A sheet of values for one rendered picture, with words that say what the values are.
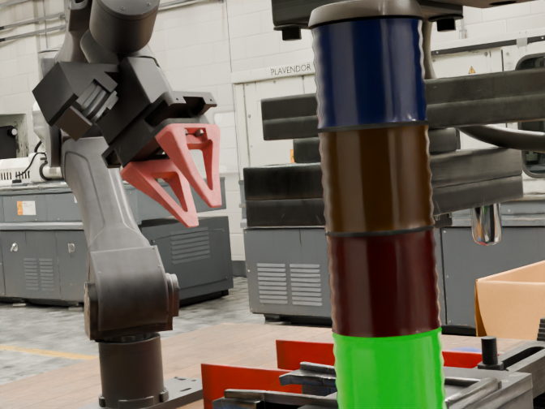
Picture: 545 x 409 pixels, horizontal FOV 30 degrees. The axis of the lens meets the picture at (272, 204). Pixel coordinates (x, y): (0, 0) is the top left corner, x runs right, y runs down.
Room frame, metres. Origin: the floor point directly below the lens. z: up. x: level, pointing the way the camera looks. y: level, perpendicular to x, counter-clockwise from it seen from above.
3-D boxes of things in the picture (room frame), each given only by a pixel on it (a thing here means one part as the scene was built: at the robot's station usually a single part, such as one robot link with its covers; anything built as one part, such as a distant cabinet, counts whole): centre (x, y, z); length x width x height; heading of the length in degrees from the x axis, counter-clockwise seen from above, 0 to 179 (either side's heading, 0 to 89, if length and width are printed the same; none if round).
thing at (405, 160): (0.35, -0.04, 1.14); 0.04 x 0.04 x 0.03
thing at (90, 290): (1.00, 0.15, 1.00); 0.09 x 0.06 x 0.06; 108
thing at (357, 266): (0.35, -0.04, 1.10); 0.04 x 0.04 x 0.03
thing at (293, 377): (0.73, -0.03, 0.98); 0.07 x 0.02 x 0.01; 53
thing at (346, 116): (0.35, -0.04, 1.17); 0.04 x 0.04 x 0.03
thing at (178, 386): (1.01, 0.15, 0.94); 0.20 x 0.07 x 0.08; 143
